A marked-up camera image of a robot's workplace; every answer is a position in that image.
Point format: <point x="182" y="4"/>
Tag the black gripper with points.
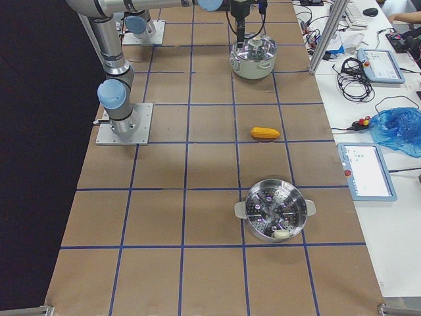
<point x="239" y="8"/>

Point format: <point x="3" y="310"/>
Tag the yellow corn cob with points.
<point x="264" y="133"/>

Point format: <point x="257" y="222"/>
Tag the emergency stop button box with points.
<point x="361" y="124"/>

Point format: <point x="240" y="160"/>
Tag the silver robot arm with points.
<point x="114" y="92"/>
<point x="137" y="23"/>

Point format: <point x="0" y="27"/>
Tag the white and blue box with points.
<point x="338" y="44"/>

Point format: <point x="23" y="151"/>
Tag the far teach pendant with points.
<point x="380" y="66"/>

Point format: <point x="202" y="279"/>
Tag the person's forearm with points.
<point x="410" y="18"/>

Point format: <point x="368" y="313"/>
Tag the blue plastic bag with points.
<point x="398" y="129"/>

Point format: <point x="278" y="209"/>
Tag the near teach pendant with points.
<point x="366" y="172"/>

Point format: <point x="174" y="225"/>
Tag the steel steamer basket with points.
<point x="274" y="210"/>

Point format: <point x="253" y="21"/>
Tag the white cooking pot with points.
<point x="252" y="70"/>

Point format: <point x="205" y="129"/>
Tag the glass pot lid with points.
<point x="260" y="48"/>

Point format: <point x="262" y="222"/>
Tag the white keyboard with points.
<point x="354" y="17"/>

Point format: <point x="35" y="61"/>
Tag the black computer mouse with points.
<point x="371" y="12"/>

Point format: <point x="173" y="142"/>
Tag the teach pendant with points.
<point x="380" y="66"/>
<point x="366" y="172"/>

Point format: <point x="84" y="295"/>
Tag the aluminium frame post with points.
<point x="329" y="30"/>

